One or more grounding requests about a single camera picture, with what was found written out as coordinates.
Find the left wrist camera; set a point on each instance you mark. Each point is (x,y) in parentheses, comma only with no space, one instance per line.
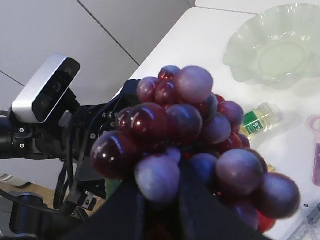
(43,92)

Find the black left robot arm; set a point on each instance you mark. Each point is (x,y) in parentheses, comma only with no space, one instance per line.
(48,140)

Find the clear plastic ruler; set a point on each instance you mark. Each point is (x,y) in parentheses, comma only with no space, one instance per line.
(309,227)

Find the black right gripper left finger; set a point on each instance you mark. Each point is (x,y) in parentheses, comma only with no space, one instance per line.
(124,216)

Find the pink scissors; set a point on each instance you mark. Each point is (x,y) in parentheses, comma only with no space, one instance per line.
(313,125)

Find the green wavy glass plate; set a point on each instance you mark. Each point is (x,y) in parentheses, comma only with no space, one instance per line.
(277,47)

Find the purple plastic grape bunch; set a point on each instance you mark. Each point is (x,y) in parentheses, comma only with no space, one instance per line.
(179,119)

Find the gold glitter pen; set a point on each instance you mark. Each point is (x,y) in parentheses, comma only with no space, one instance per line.
(270,168)

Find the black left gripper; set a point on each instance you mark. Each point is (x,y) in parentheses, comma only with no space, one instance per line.
(88,124)

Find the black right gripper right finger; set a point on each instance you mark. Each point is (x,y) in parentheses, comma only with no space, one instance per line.
(202,217)

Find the yellow tea bottle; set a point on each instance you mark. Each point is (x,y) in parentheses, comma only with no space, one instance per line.
(263,118)

